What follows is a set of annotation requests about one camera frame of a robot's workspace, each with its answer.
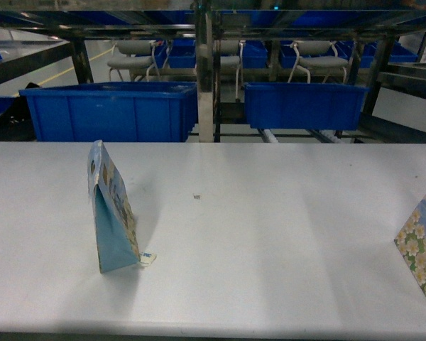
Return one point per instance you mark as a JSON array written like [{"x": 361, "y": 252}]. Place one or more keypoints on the grey chair right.
[{"x": 317, "y": 54}]

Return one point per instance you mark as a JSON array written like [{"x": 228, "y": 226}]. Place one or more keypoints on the large blue bin left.
[{"x": 114, "y": 111}]

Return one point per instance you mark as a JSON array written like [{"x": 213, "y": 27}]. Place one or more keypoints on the grey office chair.
[{"x": 133, "y": 55}]

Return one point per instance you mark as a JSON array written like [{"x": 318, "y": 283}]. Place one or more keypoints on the small paper sticker scrap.
[{"x": 146, "y": 258}]

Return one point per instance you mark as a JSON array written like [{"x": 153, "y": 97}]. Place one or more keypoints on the blue bin on rollers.
[{"x": 318, "y": 106}]

